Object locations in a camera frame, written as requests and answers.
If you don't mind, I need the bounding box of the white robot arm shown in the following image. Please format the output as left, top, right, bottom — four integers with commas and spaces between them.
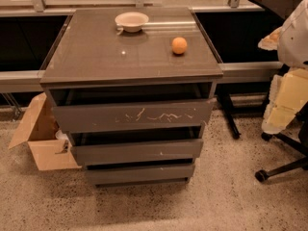
258, 0, 308, 68

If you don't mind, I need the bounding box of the black side table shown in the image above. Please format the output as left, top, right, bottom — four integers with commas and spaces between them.
216, 0, 302, 140

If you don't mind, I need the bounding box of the grey bottom drawer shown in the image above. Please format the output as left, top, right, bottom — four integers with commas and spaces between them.
85, 164, 194, 185

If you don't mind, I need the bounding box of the black office chair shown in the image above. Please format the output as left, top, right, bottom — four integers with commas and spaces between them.
255, 68, 308, 182

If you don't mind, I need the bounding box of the white plastic item in box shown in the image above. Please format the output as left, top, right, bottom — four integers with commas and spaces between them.
55, 130, 68, 141

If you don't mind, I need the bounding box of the open cardboard box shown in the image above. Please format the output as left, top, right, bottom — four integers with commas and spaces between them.
9, 93, 79, 170

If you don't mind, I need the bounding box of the orange fruit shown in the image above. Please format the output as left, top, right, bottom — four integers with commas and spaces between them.
171, 38, 188, 55

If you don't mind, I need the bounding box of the white bowl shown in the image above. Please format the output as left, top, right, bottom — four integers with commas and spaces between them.
115, 12, 149, 33

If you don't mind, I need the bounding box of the grey top drawer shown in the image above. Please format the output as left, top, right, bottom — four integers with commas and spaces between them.
52, 99, 214, 133

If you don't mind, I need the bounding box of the grey three-drawer cabinet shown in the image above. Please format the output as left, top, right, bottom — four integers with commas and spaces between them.
38, 6, 224, 188

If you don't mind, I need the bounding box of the grey drawer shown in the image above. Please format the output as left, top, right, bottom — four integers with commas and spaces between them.
71, 139, 203, 166
52, 99, 214, 133
85, 164, 194, 185

